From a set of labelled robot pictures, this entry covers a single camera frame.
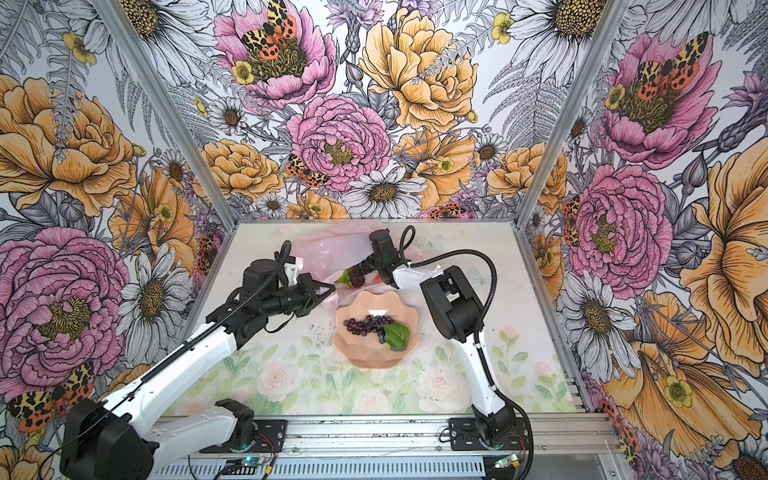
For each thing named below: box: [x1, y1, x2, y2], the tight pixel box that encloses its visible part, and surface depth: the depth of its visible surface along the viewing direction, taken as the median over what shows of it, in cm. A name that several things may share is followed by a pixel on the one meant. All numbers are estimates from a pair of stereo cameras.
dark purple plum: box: [350, 271, 365, 287], surface depth 102 cm
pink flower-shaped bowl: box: [333, 291, 420, 369], surface depth 91 cm
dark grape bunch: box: [343, 314, 395, 344], surface depth 91 cm
